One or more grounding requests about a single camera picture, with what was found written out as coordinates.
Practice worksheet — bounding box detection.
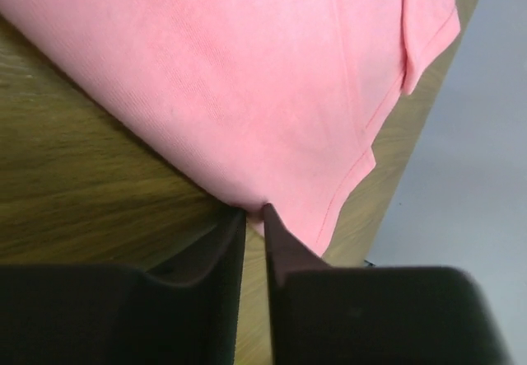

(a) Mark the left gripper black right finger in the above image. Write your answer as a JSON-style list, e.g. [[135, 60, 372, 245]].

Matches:
[[263, 204, 511, 364]]

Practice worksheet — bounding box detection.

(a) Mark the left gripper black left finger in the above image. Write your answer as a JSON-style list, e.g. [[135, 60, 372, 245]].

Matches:
[[1, 209, 245, 364]]

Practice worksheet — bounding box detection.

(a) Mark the pink t shirt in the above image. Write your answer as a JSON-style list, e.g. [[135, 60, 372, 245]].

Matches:
[[1, 0, 460, 255]]

